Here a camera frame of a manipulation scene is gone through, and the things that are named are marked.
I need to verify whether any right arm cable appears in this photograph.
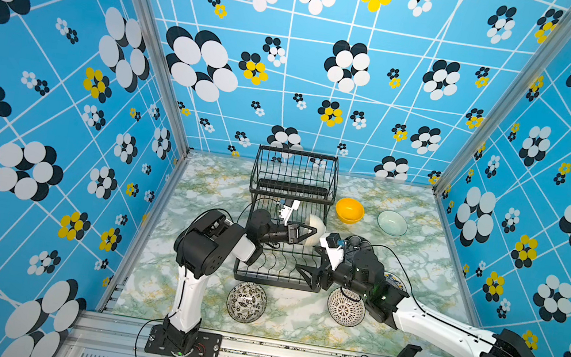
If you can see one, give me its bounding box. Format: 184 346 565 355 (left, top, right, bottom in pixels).
346 241 571 357

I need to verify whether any dark blue patterned bowl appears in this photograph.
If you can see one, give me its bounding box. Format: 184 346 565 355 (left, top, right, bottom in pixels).
345 235 372 251

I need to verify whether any black two-tier dish rack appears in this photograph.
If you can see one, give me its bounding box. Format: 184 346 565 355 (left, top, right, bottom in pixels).
233 145 340 292

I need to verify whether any blue yellow floral bowl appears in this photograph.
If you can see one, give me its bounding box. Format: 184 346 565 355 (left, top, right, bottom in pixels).
384 273 406 292

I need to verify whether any plain white bowl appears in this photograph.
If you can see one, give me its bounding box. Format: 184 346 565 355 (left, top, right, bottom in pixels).
303 214 326 247

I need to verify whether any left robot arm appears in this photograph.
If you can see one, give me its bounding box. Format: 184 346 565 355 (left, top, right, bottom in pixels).
163 208 319 355

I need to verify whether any pale green glass bowl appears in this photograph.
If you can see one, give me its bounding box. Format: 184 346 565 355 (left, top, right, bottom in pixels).
377 210 408 237

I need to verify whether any white red lattice bowl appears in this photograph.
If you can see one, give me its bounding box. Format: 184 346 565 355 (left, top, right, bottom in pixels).
327 288 366 328

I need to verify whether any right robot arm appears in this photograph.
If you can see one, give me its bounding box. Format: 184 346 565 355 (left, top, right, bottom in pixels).
296 241 535 357

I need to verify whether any black floral pink bowl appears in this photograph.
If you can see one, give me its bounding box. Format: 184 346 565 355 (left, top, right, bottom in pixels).
226 282 268 324

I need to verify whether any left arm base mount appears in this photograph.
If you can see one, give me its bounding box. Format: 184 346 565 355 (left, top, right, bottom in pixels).
144 325 223 357

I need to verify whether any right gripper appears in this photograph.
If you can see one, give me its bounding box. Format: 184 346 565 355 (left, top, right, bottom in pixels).
293 242 378 304

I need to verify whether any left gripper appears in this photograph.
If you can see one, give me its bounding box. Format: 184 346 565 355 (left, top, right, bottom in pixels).
257 218 317 256

